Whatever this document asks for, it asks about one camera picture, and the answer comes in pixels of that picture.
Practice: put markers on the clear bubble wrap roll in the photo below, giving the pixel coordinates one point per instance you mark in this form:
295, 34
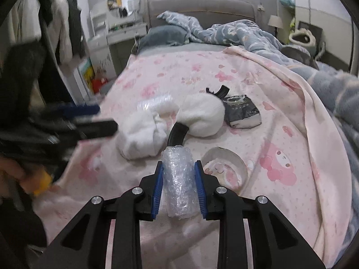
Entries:
179, 179

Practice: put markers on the wall plug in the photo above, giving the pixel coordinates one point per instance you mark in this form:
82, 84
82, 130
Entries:
260, 7

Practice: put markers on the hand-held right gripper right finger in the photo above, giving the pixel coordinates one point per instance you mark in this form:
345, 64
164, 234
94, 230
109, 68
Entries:
200, 190

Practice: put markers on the pink printed blanket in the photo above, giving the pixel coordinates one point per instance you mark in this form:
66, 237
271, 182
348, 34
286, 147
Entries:
252, 201

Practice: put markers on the grey-blue pillow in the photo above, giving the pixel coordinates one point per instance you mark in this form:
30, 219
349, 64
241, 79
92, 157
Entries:
162, 36

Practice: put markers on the cream plush pet bed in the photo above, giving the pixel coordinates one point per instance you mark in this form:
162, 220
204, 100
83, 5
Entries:
301, 37

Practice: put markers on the grey bedsheet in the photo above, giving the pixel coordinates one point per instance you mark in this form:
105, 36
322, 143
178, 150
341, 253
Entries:
207, 47

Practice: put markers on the clear plastic wrap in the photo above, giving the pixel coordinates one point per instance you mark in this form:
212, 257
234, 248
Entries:
154, 103

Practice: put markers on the yellow box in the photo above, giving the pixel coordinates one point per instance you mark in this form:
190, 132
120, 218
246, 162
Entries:
88, 74

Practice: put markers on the dark cloth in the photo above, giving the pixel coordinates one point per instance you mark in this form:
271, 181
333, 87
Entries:
22, 67

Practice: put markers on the round mirror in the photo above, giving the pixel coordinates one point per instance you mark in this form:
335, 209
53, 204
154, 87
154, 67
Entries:
123, 0

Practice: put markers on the white wardrobe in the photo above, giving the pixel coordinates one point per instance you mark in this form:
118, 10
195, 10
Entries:
325, 2

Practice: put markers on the yellow-green plush item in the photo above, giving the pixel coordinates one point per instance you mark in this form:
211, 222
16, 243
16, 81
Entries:
293, 25

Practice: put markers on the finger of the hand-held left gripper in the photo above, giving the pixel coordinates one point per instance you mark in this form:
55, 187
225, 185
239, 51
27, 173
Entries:
81, 109
98, 129

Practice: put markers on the bedside lamp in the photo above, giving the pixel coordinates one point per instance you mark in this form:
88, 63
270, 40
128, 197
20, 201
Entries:
275, 21

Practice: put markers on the hanging white fluffy coat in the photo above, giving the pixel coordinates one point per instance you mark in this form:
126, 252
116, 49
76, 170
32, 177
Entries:
61, 19

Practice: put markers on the black plastic piece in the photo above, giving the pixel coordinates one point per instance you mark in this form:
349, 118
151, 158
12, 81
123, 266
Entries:
220, 92
176, 134

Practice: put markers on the white dressing table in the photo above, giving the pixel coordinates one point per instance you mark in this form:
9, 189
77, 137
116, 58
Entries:
112, 47

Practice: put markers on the grey padded headboard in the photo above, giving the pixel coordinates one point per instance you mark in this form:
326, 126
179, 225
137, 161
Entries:
202, 8

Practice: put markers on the white tape roll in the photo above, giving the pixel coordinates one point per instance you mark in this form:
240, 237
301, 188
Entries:
224, 152

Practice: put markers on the white fluffy cotton wad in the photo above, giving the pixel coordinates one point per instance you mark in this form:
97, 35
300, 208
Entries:
202, 115
137, 137

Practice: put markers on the blue fleece blanket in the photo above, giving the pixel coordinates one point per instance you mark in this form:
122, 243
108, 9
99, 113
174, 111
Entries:
252, 33

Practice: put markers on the red toy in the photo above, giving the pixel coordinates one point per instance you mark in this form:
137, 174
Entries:
99, 85

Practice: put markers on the black and silver packet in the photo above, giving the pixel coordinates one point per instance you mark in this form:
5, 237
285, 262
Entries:
241, 110

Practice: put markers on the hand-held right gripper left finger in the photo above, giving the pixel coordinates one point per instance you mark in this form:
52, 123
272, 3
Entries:
158, 190

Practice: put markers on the black box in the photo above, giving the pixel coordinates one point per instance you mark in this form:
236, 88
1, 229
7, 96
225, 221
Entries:
318, 30

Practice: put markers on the person's left hand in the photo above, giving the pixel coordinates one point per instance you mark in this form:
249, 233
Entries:
15, 171

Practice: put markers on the hanging black garment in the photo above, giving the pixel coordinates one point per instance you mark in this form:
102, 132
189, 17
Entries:
45, 2

